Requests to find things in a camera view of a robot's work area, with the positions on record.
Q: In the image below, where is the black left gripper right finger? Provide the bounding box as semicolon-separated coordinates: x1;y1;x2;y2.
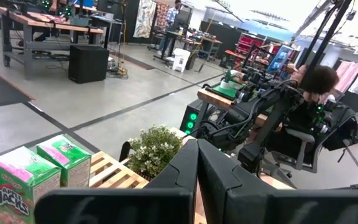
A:
197;139;358;224

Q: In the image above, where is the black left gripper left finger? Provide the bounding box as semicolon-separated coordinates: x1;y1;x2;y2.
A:
34;139;200;224

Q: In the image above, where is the green Apple Jacks cereal box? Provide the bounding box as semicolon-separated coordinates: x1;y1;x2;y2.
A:
35;134;93;189
0;146;62;224

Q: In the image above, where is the wooden slatted shelf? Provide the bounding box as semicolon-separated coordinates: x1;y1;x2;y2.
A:
0;151;150;224

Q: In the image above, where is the computer tower with green fans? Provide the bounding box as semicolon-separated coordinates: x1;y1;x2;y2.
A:
179;98;204;136

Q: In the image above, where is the wooden table with green mat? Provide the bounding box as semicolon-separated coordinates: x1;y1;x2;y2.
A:
196;70;272;128

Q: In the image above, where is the bushy plant in ribbed pot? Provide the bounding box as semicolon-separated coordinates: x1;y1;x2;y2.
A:
127;124;185;181

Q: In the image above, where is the white plastic bin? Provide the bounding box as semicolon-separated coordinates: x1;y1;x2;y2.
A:
172;47;192;73

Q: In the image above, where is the red storage shelving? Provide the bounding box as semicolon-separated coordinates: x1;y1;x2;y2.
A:
234;33;269;65

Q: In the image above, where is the grey and black office chair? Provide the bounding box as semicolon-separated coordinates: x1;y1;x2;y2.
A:
259;102;358;175

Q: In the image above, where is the blue tilted monitor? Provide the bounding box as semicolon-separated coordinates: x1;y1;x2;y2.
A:
266;45;295;74

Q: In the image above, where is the person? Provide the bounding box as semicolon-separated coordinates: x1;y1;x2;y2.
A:
157;0;182;57
286;63;341;105

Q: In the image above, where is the hanging patterned cloth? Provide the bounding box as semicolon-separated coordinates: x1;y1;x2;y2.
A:
132;0;157;39

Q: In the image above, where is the pink hanging cloth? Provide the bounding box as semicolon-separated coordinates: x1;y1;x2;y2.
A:
334;60;358;96

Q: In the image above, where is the black box cabinet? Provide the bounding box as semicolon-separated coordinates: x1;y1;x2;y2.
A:
68;44;110;85

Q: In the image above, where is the wooden top metal workbench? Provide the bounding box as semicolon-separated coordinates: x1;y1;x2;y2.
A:
0;5;105;80

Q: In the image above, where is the black aluminium rig frame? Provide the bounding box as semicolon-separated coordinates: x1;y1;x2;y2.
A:
290;0;356;91

